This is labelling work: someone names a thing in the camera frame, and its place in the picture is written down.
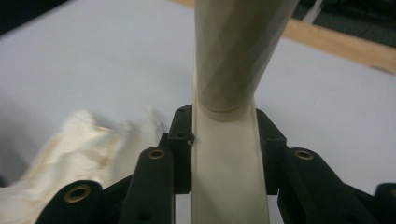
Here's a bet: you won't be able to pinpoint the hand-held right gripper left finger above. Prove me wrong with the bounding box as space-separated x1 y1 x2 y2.
167 105 196 194

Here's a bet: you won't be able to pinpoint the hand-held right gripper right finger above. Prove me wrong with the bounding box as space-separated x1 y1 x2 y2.
255 108 288 196

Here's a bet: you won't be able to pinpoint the cream hand brush grey bristles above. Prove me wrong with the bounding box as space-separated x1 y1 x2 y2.
191 0 300 224

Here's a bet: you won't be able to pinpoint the pile of white paper scraps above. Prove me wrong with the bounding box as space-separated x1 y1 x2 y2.
0 106 171 224

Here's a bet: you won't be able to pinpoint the light grey table mat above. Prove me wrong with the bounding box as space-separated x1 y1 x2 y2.
0 0 396 224

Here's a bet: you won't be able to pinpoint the white metal stand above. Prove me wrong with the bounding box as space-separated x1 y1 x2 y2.
302 0 325 24

